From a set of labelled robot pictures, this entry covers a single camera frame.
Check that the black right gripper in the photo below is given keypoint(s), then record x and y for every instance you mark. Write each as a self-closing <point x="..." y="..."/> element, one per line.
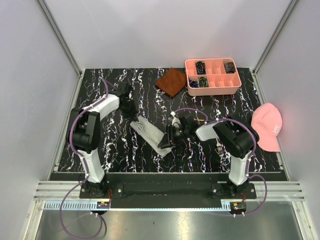
<point x="165" y="142"/>

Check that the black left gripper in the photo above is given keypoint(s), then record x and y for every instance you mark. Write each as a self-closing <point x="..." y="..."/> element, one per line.
<point x="133" y="114"/>

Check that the grey cloth napkin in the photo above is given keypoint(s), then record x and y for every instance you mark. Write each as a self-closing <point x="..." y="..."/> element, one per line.
<point x="151" y="134"/>

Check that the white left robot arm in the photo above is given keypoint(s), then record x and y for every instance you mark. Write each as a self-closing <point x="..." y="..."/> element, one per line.
<point x="84" y="132"/>

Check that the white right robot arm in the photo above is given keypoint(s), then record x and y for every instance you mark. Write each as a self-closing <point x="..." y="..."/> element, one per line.
<point x="234" y="133"/>

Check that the blue patterned item in tray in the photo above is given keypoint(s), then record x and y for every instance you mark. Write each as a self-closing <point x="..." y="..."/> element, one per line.
<point x="193" y="83"/>

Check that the colourful item in tray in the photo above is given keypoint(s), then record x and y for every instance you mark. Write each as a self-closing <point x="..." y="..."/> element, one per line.
<point x="203" y="82"/>

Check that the pink compartment organizer tray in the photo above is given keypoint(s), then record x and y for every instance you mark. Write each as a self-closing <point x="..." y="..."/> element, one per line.
<point x="220" y="83"/>

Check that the dark patterned item in tray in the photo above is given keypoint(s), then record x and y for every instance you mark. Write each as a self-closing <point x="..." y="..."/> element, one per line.
<point x="229" y="67"/>

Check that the pink baseball cap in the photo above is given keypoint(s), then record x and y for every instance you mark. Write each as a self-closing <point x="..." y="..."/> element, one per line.
<point x="267" y="122"/>

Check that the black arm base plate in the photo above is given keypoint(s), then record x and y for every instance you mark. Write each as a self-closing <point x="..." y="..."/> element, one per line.
<point x="126" y="189"/>

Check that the aluminium frame rail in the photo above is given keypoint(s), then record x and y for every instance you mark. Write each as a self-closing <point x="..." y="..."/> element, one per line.
<point x="275" y="190"/>

